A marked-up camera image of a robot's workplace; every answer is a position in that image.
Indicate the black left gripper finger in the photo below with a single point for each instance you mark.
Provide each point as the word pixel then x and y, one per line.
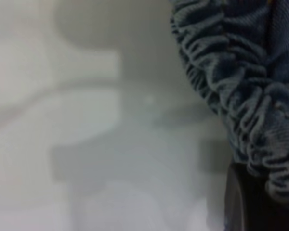
pixel 250 211

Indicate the blue denim shorts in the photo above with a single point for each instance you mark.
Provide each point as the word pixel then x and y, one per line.
pixel 231 72

